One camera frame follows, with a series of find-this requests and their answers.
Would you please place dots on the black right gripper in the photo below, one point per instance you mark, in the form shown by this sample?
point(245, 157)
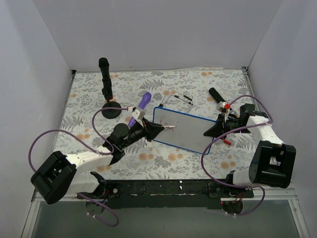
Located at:
point(223, 125)

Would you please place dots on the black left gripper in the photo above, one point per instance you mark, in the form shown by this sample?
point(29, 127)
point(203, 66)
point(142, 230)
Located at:
point(146, 130)

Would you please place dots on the red marker cap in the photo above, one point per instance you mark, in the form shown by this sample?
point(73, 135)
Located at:
point(227, 142)

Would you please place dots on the blue framed whiteboard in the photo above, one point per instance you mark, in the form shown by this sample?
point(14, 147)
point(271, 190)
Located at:
point(187, 131)

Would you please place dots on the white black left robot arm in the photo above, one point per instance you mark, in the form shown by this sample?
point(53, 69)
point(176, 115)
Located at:
point(75, 173)

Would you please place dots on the black round microphone stand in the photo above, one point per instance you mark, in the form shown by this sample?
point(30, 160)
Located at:
point(112, 109)

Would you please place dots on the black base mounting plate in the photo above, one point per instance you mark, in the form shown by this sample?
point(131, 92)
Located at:
point(158, 193)

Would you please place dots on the black microphone on stand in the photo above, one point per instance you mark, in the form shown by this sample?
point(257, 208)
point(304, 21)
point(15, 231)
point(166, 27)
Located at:
point(106, 80)

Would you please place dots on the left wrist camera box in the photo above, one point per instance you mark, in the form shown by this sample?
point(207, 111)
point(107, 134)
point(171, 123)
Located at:
point(138, 115)

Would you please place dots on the black wire whiteboard stand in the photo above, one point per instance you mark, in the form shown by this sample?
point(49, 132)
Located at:
point(173, 96)

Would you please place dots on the aluminium front rail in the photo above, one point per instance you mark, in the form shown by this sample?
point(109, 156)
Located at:
point(271, 193)

